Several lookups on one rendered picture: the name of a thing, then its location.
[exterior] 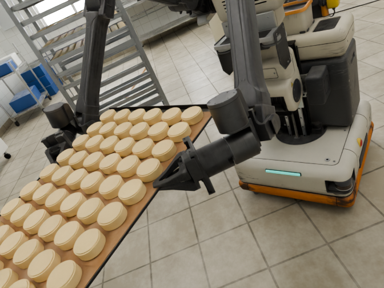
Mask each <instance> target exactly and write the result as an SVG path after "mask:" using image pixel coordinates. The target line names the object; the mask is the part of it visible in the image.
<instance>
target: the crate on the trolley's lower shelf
mask: <svg viewBox="0 0 384 288"><path fill-rule="evenodd" d="M29 89H30V90H31V91H32V92H33V94H34V95H35V97H36V98H37V100H39V98H40V96H41V93H40V92H39V90H38V89H37V87H36V86H35V85H33V86H31V87H29ZM35 104H37V101H36V100H35V99H34V97H33V96H32V95H31V93H30V92H29V91H28V89H25V90H23V91H20V92H18V93H16V94H15V96H14V97H13V98H12V100H11V101H10V103H9V105H10V106H11V107H12V108H13V110H14V111H15V112H16V113H18V112H20V111H22V110H24V109H26V108H28V107H30V106H33V105H35Z"/></svg>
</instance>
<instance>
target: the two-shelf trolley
mask: <svg viewBox="0 0 384 288"><path fill-rule="evenodd" d="M12 45H13V46H14V47H15V49H16V51H17V53H16V55H17V54H19V55H20V56H21V57H22V59H23V60H24V62H22V63H21V64H20V65H19V66H18V67H17V68H16V69H15V68H14V66H13V65H12V64H11V63H10V61H9V62H8V63H9V65H10V66H11V68H12V69H13V72H11V73H9V74H7V75H4V76H2V77H0V80H2V81H3V83H4V84H5V85H6V86H7V88H8V89H9V90H10V91H11V93H12V94H13V96H15V94H14V92H13V91H12V90H11V88H10V87H9V86H8V84H7V83H6V82H5V81H4V78H6V77H9V76H11V75H13V74H15V73H16V74H17V76H18V77H19V78H20V80H21V81H22V82H23V84H24V85H25V86H26V88H27V89H28V91H29V92H30V93H31V95H32V96H33V97H34V99H35V100H36V101H37V104H35V105H33V106H30V107H28V108H26V109H24V110H22V111H20V112H18V113H16V112H14V113H13V114H12V116H10V114H9V113H8V112H7V111H6V110H5V108H4V107H3V106H2V105H1V104H0V107H1V108H2V110H3V111H4V112H5V113H6V114H7V116H8V117H9V118H10V119H11V120H12V121H13V122H14V123H15V125H16V126H19V122H18V121H17V120H16V119H15V118H16V117H18V116H20V115H22V114H24V113H26V112H28V111H30V110H33V109H35V108H37V107H40V108H41V109H42V111H43V110H44V107H43V106H42V103H43V100H44V98H45V96H47V97H48V99H49V100H52V98H51V96H50V95H49V93H48V91H47V90H46V89H45V87H44V85H43V84H42V83H41V81H40V80H39V79H38V77H37V76H36V74H35V73H34V72H33V70H32V69H31V67H30V66H29V64H28V63H27V61H26V60H25V59H24V57H23V56H22V54H21V52H20V51H19V50H18V49H17V47H16V46H15V44H14V43H12ZM24 64H27V66H28V67H29V69H30V70H31V72H32V73H33V74H34V76H35V77H36V79H37V80H38V82H39V83H40V84H41V86H42V87H43V89H44V90H45V91H44V92H42V93H41V96H40V98H39V100H37V98H36V97H35V95H34V94H33V92H32V91H31V90H30V89H29V87H28V85H27V84H26V83H25V82H24V80H23V79H22V77H21V76H20V75H19V74H18V71H19V70H20V69H21V68H22V67H23V66H24ZM43 112H44V111H43Z"/></svg>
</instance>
